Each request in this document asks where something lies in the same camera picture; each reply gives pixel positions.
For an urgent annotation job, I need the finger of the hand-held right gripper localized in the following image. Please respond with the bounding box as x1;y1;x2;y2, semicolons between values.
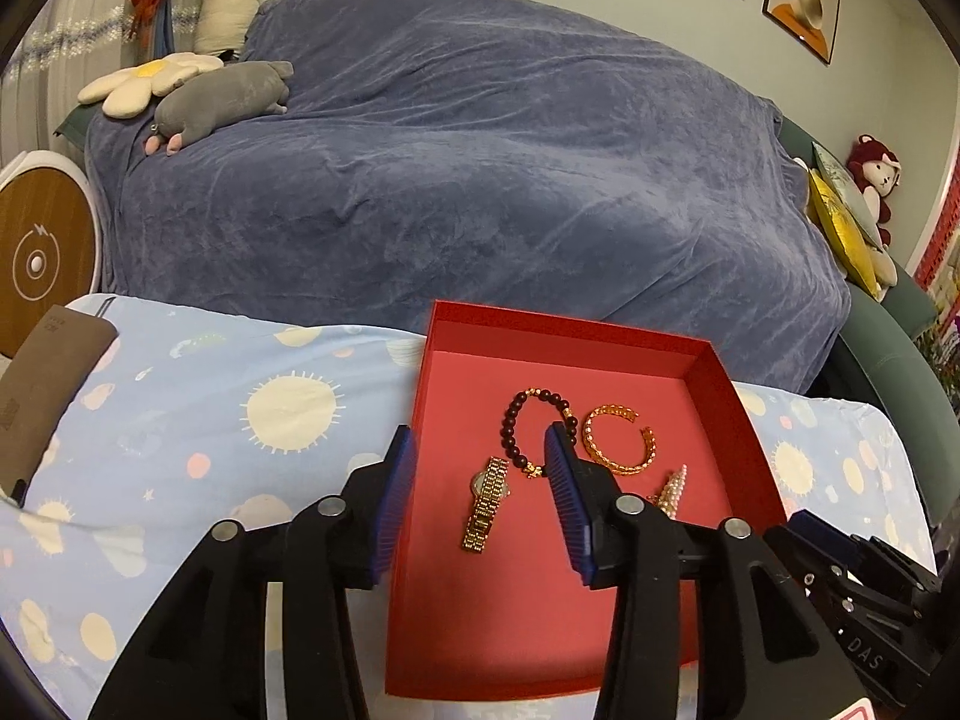
763;527;852;620
787;508;940;620

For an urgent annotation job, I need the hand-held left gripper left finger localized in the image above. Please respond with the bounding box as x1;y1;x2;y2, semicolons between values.
88;425;417;720

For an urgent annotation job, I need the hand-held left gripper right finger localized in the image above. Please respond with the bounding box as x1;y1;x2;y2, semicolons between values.
543;422;886;720

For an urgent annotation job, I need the red cardboard box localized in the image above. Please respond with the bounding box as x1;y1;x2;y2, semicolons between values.
385;300;788;700

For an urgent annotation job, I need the gold cuff bracelet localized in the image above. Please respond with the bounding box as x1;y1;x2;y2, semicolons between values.
582;405;658;476

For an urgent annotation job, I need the gold wristwatch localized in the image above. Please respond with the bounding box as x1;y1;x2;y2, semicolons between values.
460;456;512;554

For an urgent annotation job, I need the dark beaded bracelet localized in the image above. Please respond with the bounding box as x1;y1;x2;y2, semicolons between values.
499;388;578;482

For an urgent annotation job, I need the pearl hair clip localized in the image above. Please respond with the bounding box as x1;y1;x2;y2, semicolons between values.
646;466;689;518

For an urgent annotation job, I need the green sofa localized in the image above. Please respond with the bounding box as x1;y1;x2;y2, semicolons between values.
52;101;960;421

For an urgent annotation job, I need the yellow cushion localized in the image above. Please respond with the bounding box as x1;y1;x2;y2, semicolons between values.
808;169;883;302

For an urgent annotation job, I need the silver grey cushion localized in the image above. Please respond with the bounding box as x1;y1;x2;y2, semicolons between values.
812;142;886;250

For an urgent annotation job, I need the blue sofa blanket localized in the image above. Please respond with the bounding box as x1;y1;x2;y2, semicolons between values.
84;0;853;395

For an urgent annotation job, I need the brown leather pouch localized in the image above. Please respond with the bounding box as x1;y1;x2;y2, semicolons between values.
0;305;121;494

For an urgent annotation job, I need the red monkey plush toy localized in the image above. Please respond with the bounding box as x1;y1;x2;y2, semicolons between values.
847;133;902;245

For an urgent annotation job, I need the round white wooden-top table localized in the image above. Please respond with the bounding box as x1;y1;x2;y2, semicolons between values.
0;150;103;361

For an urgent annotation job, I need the grey plush toy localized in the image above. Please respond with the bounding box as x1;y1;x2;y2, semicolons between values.
145;60;295;157

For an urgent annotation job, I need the flower shaped pillow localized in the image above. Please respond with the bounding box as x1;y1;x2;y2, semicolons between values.
78;52;224;119

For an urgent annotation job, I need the white curtain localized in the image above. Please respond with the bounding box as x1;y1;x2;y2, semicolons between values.
0;0;167;166

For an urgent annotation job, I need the red wall rack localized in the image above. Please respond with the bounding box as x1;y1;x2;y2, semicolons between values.
911;165;960;316

